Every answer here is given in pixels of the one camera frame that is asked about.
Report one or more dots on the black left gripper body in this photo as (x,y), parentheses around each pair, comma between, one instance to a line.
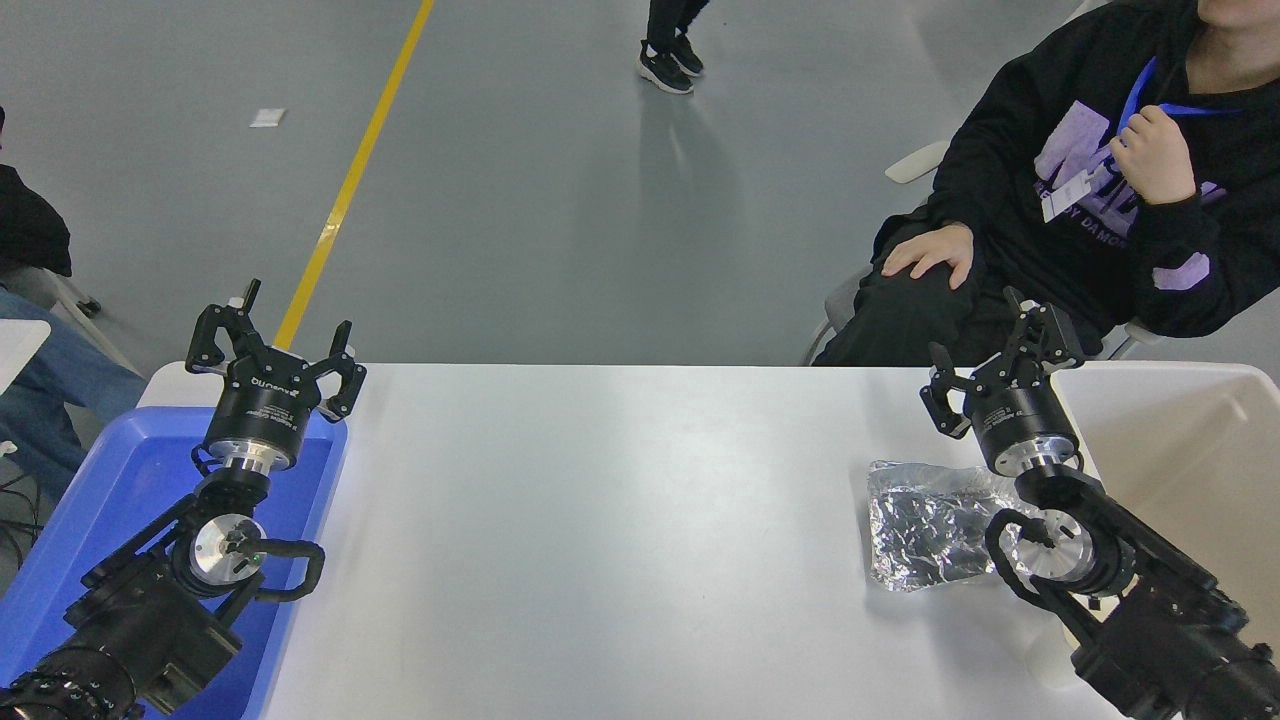
(262,410)

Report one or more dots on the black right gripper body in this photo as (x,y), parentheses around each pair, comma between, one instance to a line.
(1020,415)

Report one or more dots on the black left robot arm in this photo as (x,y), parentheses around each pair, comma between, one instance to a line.
(150,610)

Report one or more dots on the person's right hand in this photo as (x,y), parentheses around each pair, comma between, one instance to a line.
(935,252)

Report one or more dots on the person's left hand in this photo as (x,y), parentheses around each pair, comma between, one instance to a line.
(1158,155)

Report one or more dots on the crumpled silver foil tray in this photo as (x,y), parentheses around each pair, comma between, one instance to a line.
(930,530)

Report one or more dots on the blue plastic tray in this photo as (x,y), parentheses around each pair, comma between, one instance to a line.
(120,480)

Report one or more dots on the large pale plastic bin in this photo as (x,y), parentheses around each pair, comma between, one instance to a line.
(1180,450)

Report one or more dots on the white and grey chair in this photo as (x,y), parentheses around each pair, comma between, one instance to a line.
(915,162)

